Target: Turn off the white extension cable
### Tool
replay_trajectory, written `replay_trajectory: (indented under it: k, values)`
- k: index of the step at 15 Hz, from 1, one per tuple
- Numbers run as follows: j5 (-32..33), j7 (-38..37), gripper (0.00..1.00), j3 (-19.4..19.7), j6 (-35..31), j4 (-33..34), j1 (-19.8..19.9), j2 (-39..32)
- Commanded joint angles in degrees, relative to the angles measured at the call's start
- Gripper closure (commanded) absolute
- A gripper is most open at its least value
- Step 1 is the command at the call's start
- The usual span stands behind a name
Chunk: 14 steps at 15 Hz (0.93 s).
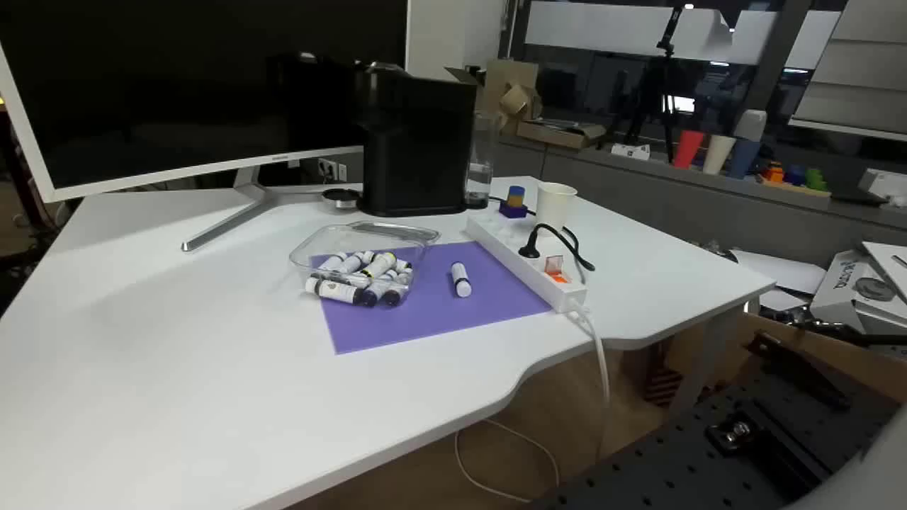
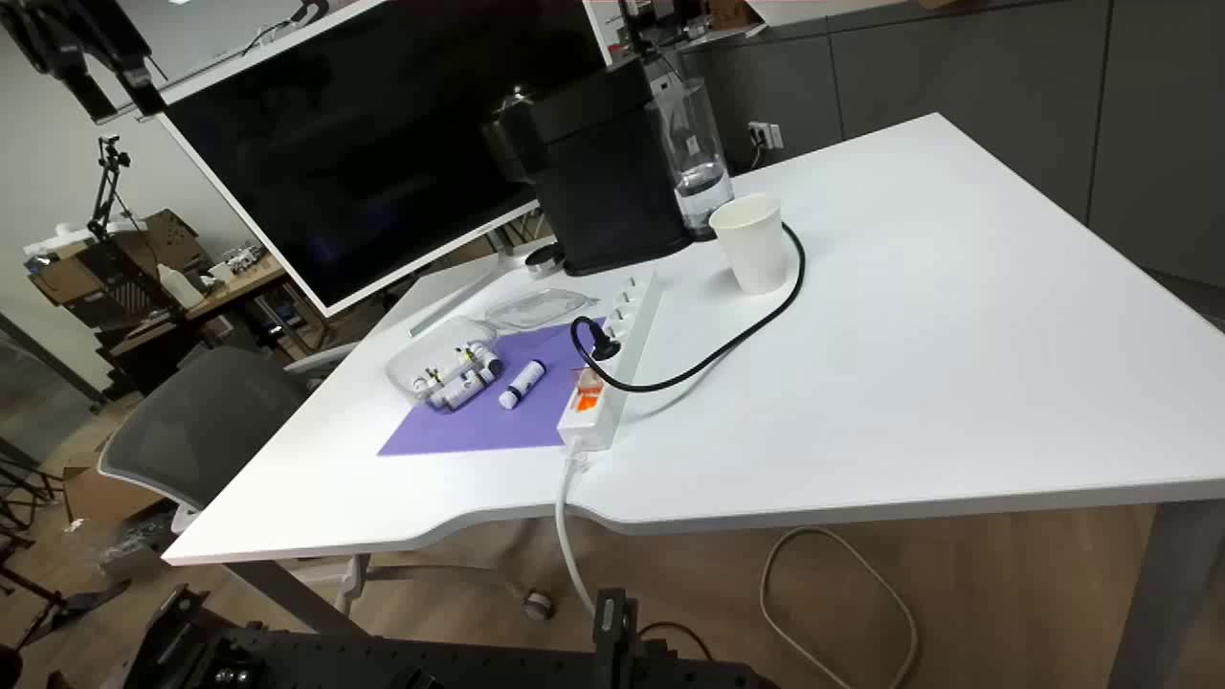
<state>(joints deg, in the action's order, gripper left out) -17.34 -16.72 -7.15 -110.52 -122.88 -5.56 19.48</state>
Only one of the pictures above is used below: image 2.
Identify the white power strip orange switch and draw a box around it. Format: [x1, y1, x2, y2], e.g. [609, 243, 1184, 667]
[560, 265, 665, 452]

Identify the white tube black cap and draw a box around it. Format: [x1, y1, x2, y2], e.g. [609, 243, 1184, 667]
[454, 340, 511, 386]
[493, 355, 551, 412]
[426, 358, 486, 412]

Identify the purple mat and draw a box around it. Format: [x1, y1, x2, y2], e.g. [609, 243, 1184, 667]
[376, 316, 609, 459]

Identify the black coffee machine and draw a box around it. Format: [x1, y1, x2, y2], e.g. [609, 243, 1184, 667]
[479, 49, 738, 279]

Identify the white paper cup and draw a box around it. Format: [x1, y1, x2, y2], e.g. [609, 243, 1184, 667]
[708, 188, 797, 299]

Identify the white framed computer monitor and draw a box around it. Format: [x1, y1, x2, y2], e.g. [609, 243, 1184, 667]
[158, 0, 618, 340]

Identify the black perforated base board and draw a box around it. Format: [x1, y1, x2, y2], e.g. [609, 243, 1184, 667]
[121, 584, 769, 689]

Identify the grey office chair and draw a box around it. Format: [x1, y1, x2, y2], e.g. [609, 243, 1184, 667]
[96, 340, 336, 517]

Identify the wooden desk with clutter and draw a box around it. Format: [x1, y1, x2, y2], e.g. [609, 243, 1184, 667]
[25, 206, 295, 386]

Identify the grey table leg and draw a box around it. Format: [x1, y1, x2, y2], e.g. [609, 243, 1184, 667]
[1107, 496, 1225, 689]

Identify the black power cable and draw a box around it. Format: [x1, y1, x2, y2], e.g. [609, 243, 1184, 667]
[568, 219, 812, 399]

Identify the white power strip cable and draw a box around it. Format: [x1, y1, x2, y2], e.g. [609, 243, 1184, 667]
[551, 437, 923, 689]

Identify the white wall socket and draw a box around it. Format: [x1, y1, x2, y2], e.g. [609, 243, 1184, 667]
[742, 119, 788, 155]

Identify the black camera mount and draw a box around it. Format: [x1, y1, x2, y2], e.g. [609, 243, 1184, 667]
[586, 584, 642, 668]

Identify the black camera tripod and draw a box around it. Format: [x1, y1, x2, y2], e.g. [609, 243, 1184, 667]
[86, 130, 146, 241]

